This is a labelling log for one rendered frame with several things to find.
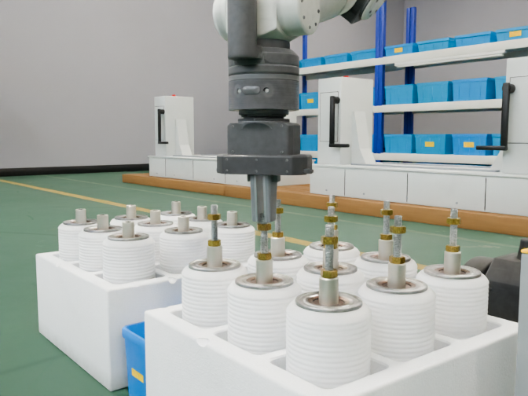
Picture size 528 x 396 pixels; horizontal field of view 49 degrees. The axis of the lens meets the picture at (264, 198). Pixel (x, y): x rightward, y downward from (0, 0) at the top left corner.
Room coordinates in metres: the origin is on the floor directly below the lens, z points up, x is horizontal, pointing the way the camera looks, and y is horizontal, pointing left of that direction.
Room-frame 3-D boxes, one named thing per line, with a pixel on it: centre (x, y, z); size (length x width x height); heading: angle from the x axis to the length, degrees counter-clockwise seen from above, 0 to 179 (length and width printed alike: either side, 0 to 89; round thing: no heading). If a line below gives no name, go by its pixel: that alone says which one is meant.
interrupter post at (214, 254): (0.82, 0.07, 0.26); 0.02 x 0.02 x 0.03
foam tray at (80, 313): (1.22, 0.23, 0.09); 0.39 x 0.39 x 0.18; 38
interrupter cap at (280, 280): (0.73, 0.00, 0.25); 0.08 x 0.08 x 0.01
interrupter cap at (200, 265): (0.82, 0.07, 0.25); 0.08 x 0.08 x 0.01
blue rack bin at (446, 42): (6.21, -1.92, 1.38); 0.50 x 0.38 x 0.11; 130
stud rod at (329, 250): (0.63, -0.07, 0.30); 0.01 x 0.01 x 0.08
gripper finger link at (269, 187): (0.72, -0.01, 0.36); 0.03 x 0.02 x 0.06; 160
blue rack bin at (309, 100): (7.60, -0.78, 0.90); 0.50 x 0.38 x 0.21; 130
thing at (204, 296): (0.82, 0.07, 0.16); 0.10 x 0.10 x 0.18
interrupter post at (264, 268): (0.73, 0.00, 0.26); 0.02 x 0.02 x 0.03
